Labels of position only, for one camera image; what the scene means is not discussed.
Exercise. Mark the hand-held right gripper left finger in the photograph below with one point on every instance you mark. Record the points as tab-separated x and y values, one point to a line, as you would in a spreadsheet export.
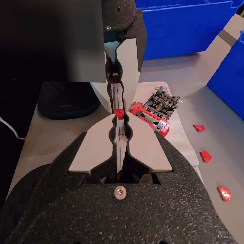
93	152

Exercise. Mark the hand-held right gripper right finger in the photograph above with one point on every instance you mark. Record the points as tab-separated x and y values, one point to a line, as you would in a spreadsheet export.
148	150

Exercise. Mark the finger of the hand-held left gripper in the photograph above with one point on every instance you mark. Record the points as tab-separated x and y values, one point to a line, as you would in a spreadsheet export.
129	65
103	95

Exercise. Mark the red and black lego car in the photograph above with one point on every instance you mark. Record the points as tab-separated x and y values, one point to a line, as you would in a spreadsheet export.
160	106

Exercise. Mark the blue plastic bin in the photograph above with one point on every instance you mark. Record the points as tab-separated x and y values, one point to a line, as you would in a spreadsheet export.
228	84
179	30

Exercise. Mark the lego instruction booklet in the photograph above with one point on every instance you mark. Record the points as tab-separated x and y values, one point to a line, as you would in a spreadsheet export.
179	137

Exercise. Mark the small red lego wedge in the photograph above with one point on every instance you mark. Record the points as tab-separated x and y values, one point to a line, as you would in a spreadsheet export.
225	193
199	127

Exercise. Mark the black quilted pad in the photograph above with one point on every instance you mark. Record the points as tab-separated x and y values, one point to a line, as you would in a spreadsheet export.
68	103

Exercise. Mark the black tape strip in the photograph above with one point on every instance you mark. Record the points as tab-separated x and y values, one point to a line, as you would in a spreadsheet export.
228	36

